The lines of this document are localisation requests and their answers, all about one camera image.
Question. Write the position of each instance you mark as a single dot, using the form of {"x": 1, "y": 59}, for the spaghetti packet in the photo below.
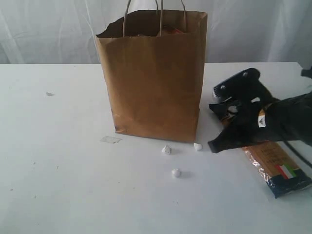
{"x": 280, "y": 172}

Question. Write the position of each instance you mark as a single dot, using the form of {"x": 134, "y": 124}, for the brown paper bag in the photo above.
{"x": 155, "y": 82}

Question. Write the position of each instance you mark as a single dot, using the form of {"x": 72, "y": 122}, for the clear tape patch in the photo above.
{"x": 110, "y": 139}

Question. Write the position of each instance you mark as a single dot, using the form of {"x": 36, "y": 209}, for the white putty lump front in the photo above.
{"x": 198, "y": 146}

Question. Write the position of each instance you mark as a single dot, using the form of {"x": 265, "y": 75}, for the black covered right arm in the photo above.
{"x": 292, "y": 118}

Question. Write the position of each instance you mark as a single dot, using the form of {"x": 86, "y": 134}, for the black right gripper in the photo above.
{"x": 241, "y": 127}

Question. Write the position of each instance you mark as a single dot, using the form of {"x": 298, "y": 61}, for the white putty lump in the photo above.
{"x": 167, "y": 150}
{"x": 198, "y": 146}
{"x": 176, "y": 172}

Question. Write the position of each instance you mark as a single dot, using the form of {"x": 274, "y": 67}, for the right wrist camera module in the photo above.
{"x": 243, "y": 86}

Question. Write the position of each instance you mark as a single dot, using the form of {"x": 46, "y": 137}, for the brown pouch with orange label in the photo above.
{"x": 168, "y": 30}

